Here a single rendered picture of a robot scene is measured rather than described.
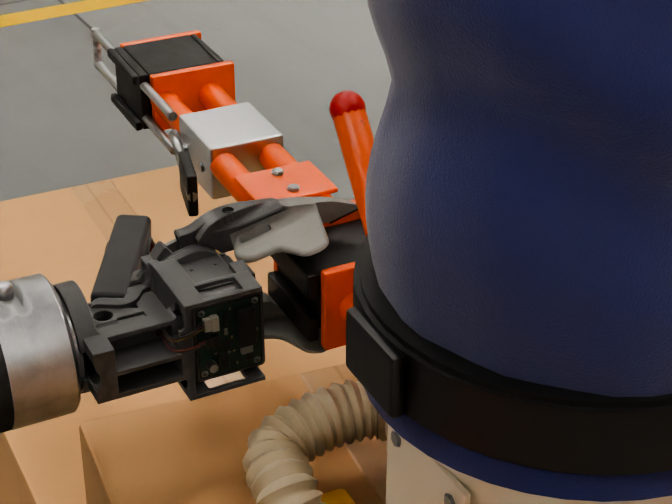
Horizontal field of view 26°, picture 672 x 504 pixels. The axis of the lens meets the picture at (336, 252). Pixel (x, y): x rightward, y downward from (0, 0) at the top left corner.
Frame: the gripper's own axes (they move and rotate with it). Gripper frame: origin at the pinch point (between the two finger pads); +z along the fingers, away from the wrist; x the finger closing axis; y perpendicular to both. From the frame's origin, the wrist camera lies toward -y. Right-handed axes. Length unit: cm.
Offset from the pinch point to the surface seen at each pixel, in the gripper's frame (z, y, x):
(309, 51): 140, -300, -122
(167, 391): -4.8, -24.4, -25.9
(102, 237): -1, -54, -26
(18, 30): 65, -357, -121
